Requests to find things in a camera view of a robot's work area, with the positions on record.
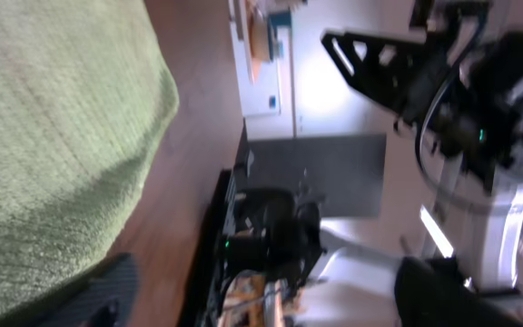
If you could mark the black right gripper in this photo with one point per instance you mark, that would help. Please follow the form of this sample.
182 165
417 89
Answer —
480 121

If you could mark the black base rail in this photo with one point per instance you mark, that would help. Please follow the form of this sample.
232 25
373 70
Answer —
265 231

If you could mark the dark floor mat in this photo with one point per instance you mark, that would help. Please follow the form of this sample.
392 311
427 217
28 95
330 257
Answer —
347 170

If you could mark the white background furniture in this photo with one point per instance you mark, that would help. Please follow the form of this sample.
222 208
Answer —
261 32

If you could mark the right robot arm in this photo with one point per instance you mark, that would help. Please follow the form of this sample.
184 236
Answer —
454 289

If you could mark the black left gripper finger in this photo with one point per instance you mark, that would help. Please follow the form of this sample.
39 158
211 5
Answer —
105 299

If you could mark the light green cloth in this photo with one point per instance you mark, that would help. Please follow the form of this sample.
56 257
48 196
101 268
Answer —
85 99

